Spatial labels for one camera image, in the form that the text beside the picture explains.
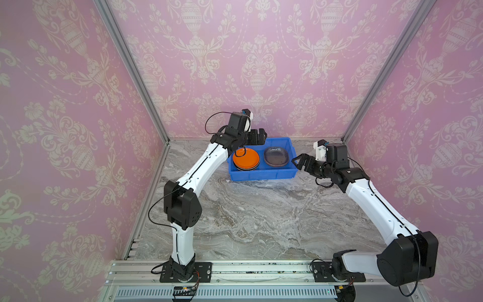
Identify clear glass plate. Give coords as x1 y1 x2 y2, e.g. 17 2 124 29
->
264 147 289 167

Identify blue plastic bin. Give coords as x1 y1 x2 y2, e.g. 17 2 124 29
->
227 137 298 181

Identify right aluminium frame post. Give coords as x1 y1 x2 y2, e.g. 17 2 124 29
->
341 0 436 145

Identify aluminium frame post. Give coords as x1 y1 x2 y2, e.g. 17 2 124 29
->
341 0 436 145
93 0 170 145

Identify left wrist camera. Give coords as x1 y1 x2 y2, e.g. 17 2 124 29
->
241 109 253 132

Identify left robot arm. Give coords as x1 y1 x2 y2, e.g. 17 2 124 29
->
163 109 267 281

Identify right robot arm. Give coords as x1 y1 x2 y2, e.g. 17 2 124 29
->
292 140 438 286

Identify aluminium mounting rail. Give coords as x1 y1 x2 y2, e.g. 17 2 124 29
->
99 260 431 301

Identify orange plastic plate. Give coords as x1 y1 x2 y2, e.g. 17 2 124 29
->
232 148 260 168

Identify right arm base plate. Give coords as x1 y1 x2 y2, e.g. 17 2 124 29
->
309 259 366 283

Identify left aluminium frame post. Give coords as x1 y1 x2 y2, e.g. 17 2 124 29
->
93 0 170 145

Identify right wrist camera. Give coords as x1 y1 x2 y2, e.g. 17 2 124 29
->
313 139 328 162

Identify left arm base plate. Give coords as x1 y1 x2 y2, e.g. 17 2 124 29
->
159 262 213 283

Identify blue patterned ceramic plate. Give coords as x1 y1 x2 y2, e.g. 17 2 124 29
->
235 166 259 171

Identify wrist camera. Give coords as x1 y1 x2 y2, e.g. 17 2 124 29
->
313 139 328 162
241 109 253 132

